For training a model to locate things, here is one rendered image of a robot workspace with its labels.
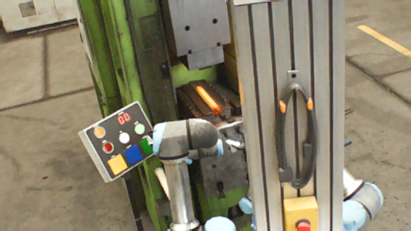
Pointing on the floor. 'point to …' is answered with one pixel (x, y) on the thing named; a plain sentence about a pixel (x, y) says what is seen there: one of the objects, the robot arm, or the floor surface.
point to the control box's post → (133, 200)
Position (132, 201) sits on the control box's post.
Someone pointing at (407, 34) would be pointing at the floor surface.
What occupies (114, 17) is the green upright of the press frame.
